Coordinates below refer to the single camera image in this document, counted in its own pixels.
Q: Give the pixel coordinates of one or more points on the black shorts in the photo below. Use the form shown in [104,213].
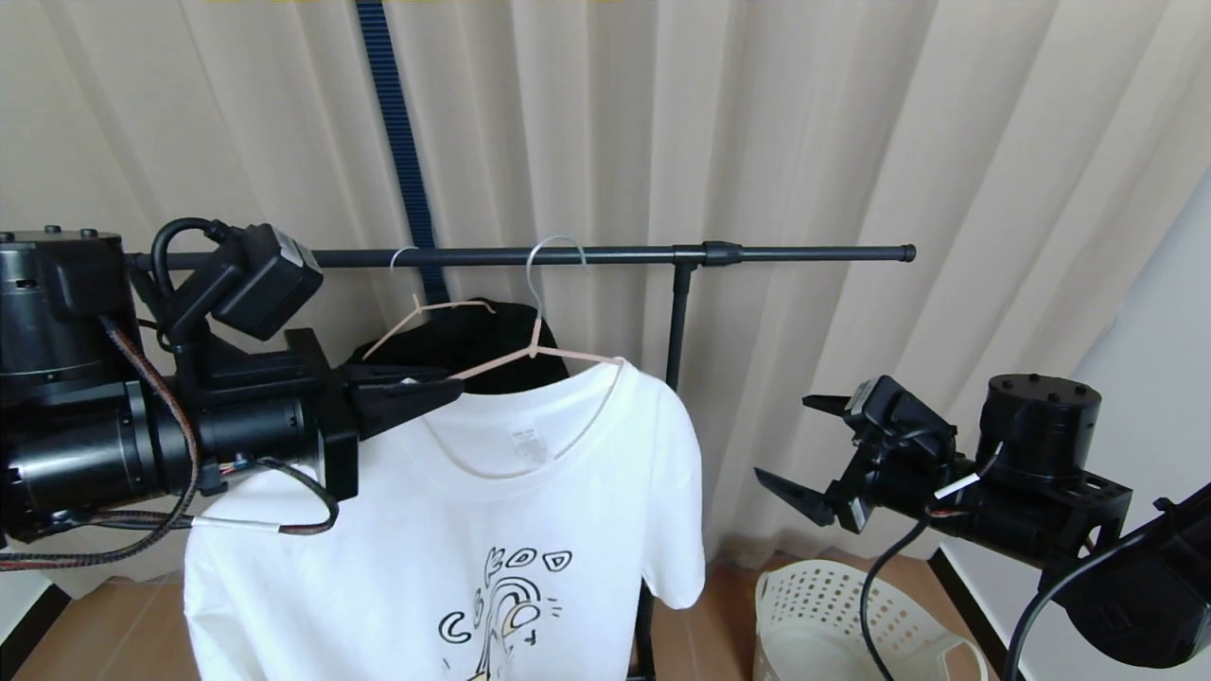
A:
[492,340]

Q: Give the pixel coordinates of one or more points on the black clothes rack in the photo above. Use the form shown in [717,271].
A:
[757,253]

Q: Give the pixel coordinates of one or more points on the white garment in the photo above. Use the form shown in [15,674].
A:
[426,530]

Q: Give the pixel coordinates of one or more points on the white laundry basket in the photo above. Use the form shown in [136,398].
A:
[851,624]

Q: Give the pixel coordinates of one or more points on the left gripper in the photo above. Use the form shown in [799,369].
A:
[322,416]

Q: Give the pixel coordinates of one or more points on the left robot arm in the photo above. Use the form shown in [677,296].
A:
[76,445]

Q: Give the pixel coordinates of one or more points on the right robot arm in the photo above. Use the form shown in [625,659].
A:
[1041,435]

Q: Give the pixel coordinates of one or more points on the beige curtain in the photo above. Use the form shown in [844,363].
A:
[946,123]
[189,123]

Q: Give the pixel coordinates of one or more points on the pink clothes hanger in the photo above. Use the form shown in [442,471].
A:
[404,257]
[536,284]

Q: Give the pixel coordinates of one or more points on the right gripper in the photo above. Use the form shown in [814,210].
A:
[899,473]

